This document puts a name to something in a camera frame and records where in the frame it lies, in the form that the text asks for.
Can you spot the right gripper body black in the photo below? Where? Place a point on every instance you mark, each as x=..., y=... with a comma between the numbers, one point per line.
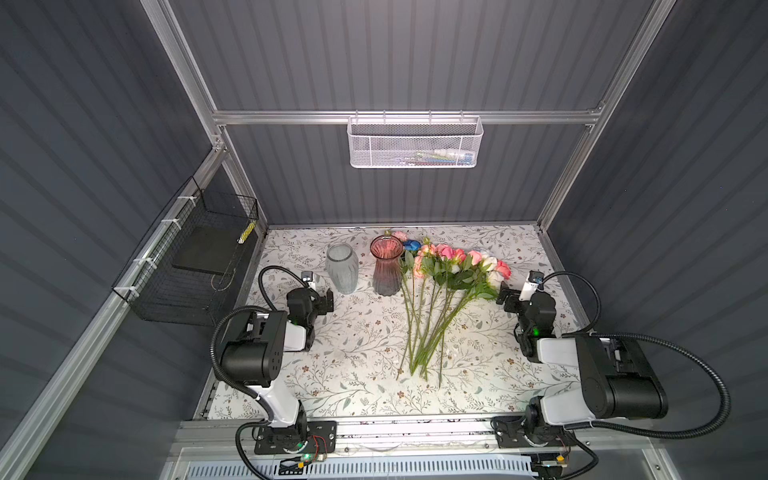
x=510, y=299

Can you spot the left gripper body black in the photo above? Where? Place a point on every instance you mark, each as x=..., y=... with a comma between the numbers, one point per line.
x=323, y=303

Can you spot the pink ribbed glass vase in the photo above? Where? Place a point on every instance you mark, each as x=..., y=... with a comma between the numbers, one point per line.
x=387, y=251

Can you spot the blue artificial rose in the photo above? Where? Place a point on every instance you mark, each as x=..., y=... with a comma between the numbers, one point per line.
x=412, y=245

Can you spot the pale pink carnation spray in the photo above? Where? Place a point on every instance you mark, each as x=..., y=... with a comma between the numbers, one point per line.
x=401, y=236

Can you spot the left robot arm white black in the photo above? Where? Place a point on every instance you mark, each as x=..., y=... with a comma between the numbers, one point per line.
x=247, y=353

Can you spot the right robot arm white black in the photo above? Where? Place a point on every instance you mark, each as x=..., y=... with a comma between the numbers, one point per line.
x=615, y=377

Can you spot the clear ribbed glass vase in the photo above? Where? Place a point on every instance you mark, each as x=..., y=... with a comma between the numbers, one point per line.
x=342, y=267

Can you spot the yellow item in black basket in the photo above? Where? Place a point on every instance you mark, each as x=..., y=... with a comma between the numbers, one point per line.
x=246, y=232

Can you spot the bunch of artificial roses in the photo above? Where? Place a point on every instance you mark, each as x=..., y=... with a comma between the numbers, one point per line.
x=438, y=282

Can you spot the items in white basket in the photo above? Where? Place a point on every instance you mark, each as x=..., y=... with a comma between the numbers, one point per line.
x=440, y=157

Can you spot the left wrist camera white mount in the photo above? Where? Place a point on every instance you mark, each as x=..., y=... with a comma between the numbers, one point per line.
x=309, y=278

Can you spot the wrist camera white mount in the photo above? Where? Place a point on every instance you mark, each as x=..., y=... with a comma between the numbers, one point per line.
x=309, y=278
x=531, y=285

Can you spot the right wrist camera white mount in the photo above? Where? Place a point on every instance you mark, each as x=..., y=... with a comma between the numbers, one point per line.
x=531, y=285

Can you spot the black wire basket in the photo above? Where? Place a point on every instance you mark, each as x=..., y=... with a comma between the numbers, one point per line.
x=193, y=268

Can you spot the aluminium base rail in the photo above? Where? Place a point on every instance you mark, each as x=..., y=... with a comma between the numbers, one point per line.
x=430, y=435

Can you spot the white wire mesh basket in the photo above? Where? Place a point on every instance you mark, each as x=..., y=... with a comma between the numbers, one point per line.
x=374, y=140

